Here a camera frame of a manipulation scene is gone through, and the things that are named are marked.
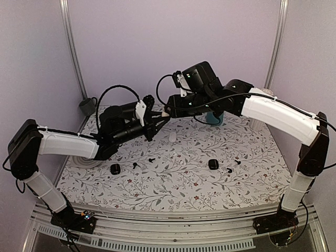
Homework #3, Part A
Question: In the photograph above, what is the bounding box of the black earbud case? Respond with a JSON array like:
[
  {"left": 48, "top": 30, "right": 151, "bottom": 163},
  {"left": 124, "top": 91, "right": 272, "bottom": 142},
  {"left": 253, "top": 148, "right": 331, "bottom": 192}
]
[
  {"left": 208, "top": 159, "right": 219, "bottom": 170},
  {"left": 110, "top": 164, "right": 121, "bottom": 175}
]

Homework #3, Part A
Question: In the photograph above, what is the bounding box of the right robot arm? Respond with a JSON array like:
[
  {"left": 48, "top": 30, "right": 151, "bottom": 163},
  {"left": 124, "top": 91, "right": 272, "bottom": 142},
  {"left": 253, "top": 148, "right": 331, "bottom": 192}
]
[{"left": 162, "top": 61, "right": 329, "bottom": 229}]

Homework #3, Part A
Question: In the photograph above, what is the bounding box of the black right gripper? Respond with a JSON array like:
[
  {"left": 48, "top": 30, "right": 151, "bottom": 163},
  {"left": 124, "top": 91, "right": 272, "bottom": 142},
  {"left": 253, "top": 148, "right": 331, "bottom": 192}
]
[{"left": 165, "top": 91, "right": 215, "bottom": 118}]

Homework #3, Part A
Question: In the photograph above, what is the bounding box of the white ribbed plate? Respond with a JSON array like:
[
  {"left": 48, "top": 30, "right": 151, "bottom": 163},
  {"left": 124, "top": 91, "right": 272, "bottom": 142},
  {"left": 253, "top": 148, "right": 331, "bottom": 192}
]
[{"left": 71, "top": 156, "right": 102, "bottom": 169}]

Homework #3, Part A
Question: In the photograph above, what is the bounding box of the teal plastic cup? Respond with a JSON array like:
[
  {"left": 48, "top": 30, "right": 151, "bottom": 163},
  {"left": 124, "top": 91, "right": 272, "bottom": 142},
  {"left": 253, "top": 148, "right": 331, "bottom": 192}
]
[{"left": 206, "top": 112, "right": 224, "bottom": 125}]

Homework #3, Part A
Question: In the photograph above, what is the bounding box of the black earbud case right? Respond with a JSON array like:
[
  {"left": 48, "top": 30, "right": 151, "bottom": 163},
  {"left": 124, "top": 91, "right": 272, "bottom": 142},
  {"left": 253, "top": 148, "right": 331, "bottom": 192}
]
[{"left": 208, "top": 159, "right": 219, "bottom": 170}]

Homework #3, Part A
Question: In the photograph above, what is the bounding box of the white earbud charging case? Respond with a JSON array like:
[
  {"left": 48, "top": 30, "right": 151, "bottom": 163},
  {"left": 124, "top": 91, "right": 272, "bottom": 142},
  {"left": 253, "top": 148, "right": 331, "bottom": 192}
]
[{"left": 161, "top": 111, "right": 169, "bottom": 117}]

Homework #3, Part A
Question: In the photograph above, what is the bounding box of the white ribbed vase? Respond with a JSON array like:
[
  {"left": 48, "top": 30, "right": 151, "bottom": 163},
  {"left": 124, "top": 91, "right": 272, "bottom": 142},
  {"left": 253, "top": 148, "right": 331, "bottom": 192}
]
[{"left": 249, "top": 88, "right": 274, "bottom": 131}]

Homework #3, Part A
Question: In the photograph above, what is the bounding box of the white oval earbud case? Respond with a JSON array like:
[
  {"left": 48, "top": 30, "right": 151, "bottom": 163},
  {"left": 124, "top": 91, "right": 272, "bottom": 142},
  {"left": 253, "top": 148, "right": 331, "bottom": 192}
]
[{"left": 169, "top": 132, "right": 177, "bottom": 143}]

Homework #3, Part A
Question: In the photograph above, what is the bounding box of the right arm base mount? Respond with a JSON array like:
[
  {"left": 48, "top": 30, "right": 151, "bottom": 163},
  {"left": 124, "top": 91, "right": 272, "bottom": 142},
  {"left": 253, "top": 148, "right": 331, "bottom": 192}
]
[{"left": 253, "top": 213, "right": 299, "bottom": 234}]

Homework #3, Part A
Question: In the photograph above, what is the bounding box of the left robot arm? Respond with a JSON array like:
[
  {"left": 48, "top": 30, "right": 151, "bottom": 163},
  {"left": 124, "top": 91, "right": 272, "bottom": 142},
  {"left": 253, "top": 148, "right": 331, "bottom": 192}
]
[{"left": 5, "top": 95, "right": 170, "bottom": 228}]

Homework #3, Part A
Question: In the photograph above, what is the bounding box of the floral patterned table mat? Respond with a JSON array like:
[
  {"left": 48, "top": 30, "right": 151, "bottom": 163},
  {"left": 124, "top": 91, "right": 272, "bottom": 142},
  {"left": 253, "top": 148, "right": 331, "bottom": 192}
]
[{"left": 57, "top": 113, "right": 291, "bottom": 212}]

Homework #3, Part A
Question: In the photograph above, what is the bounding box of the dark green ceramic mug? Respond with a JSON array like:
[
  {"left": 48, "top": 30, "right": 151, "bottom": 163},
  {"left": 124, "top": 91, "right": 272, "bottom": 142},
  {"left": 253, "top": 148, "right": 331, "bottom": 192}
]
[{"left": 79, "top": 97, "right": 97, "bottom": 116}]

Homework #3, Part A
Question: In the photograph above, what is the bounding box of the aluminium front rail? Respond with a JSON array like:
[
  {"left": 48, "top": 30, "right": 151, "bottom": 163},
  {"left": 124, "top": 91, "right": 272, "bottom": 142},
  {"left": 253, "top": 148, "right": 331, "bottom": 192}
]
[{"left": 23, "top": 202, "right": 329, "bottom": 252}]

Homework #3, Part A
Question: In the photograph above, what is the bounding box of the black earbud case left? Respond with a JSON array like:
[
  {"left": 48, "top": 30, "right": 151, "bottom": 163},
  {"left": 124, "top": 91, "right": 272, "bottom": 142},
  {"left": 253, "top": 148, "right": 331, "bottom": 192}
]
[{"left": 110, "top": 164, "right": 121, "bottom": 175}]

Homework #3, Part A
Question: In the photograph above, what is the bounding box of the aluminium frame post left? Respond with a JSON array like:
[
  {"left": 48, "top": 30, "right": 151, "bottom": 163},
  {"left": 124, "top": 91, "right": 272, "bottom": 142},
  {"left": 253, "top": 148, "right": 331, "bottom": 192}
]
[{"left": 59, "top": 0, "right": 89, "bottom": 99}]

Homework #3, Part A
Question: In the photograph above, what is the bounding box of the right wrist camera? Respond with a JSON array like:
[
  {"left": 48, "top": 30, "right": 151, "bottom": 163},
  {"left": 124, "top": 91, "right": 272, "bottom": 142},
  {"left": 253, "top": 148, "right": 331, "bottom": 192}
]
[{"left": 172, "top": 71, "right": 190, "bottom": 97}]

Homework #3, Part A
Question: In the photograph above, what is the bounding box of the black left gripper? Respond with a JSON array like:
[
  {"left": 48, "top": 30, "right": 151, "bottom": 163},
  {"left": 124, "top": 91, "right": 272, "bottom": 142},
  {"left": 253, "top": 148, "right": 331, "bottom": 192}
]
[{"left": 113, "top": 111, "right": 170, "bottom": 146}]

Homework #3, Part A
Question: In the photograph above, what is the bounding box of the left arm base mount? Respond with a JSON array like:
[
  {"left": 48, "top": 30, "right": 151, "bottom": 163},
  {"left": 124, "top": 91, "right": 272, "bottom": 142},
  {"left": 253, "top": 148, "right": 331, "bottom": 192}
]
[{"left": 51, "top": 209, "right": 97, "bottom": 234}]

